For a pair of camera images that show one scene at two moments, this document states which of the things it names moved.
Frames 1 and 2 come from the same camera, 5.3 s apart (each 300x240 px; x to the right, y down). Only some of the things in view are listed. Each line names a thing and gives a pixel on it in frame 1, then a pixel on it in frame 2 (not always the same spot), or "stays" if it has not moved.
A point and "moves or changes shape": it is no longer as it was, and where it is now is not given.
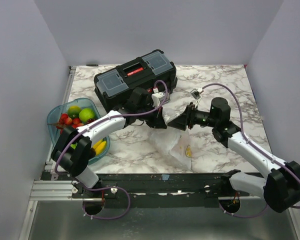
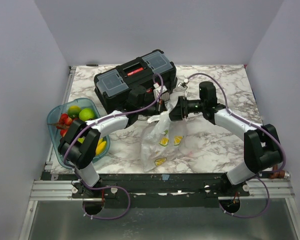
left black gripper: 157,121 → 160,107
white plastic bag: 174,143 moves or changes shape
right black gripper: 188,117 → 179,111
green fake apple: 86,114 stays
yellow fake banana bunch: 100,147 stays
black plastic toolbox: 113,87 stays
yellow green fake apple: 73,111 stays
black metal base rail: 163,190 stays
